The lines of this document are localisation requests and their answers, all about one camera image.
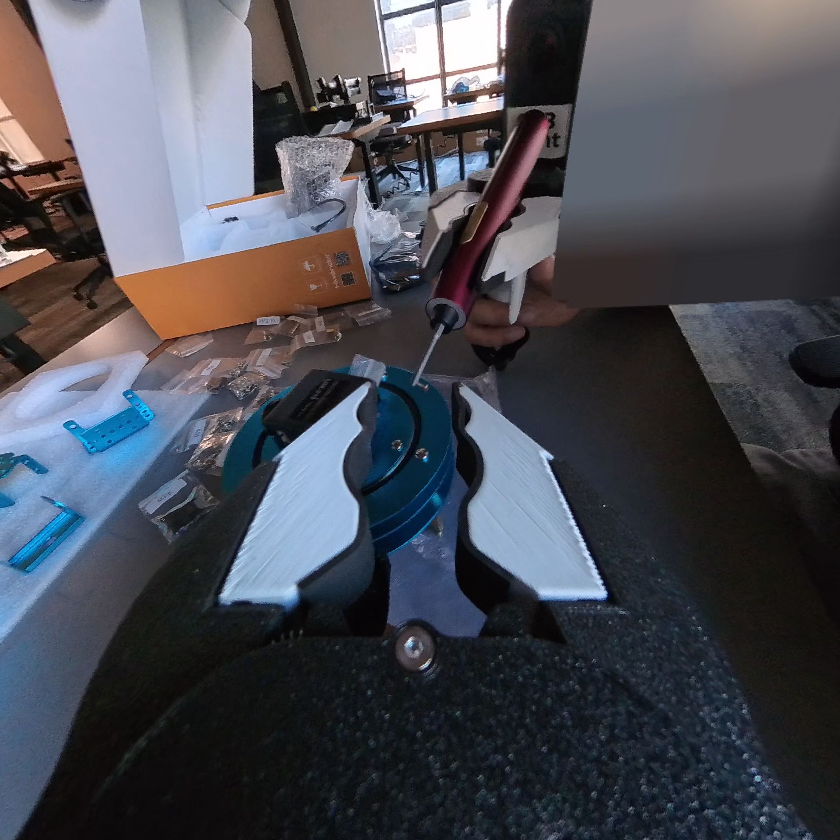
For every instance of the pile of small screw bags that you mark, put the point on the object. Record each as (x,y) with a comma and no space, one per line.
(262,367)

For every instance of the white foam sheet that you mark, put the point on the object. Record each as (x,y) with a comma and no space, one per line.
(98,485)

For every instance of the large grid window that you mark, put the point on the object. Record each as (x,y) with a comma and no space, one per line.
(420,33)

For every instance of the dark grey desk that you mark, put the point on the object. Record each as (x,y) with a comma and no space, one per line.
(623,459)

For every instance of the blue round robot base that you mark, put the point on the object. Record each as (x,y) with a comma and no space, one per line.
(407,485)

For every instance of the black servo motor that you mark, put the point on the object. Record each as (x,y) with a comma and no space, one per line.
(315,400)

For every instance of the red electric screwdriver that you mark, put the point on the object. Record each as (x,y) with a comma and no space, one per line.
(492,216)

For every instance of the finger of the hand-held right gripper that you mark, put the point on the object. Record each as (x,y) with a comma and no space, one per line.
(525,243)
(449,223)

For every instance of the bubble wrap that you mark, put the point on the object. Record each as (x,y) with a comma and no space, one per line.
(312,170)

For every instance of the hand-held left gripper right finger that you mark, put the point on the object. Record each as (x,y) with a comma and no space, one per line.
(525,505)

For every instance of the small clear plastic piece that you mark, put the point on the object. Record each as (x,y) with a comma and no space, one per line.
(366,367)

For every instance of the set of blue metal brackets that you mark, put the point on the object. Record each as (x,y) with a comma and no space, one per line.
(111,420)

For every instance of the grey office desk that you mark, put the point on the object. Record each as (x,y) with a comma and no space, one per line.
(453,121)

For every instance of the orange and white cardboard box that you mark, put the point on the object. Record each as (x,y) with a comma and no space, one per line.
(262,282)

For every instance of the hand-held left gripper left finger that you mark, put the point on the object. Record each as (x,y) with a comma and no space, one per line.
(295,512)

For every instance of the person's leg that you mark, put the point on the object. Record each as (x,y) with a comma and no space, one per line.
(794,479)

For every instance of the person's right hand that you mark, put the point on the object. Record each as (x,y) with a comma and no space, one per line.
(544,308)

